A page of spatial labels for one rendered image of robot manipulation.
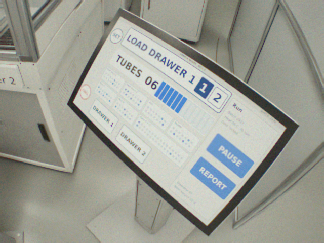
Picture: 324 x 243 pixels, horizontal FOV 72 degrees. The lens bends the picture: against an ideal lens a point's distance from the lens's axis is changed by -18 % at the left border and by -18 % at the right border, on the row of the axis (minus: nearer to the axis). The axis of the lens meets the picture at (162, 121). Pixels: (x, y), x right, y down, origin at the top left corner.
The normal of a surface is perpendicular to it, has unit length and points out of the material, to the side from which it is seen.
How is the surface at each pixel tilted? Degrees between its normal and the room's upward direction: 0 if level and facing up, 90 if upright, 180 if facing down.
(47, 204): 0
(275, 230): 0
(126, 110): 50
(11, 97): 90
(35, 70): 90
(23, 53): 90
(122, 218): 3
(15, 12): 90
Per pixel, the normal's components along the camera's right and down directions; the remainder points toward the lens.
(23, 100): -0.09, 0.78
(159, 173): -0.45, 0.02
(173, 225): 0.18, -0.55
